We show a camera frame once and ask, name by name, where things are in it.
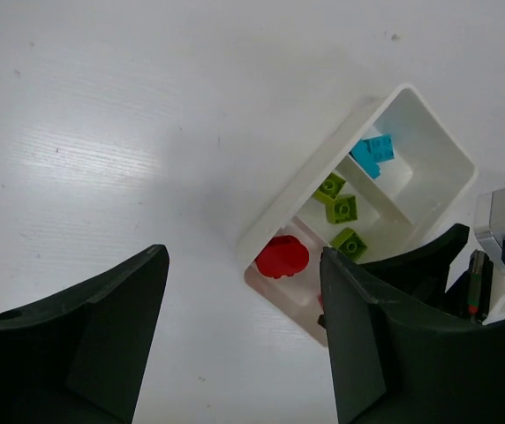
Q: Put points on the green lego brick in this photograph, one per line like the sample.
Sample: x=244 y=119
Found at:
x=329 y=189
x=343 y=209

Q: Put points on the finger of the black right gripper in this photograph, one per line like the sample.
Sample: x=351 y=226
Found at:
x=423 y=272

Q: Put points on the white divided sorting tray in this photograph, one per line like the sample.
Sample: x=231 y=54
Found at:
x=396 y=211

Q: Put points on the small cyan lego brick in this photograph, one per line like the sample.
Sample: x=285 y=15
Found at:
x=369 y=153

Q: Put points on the red white round lego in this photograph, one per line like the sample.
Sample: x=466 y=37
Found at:
x=283 y=256

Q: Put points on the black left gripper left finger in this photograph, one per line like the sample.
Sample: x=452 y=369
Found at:
x=79 y=355

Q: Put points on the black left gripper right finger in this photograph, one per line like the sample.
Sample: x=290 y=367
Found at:
x=395 y=359

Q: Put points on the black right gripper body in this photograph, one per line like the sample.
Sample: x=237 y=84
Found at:
x=469 y=296

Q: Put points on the green red lego stack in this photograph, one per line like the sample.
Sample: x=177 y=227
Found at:
x=349 y=243

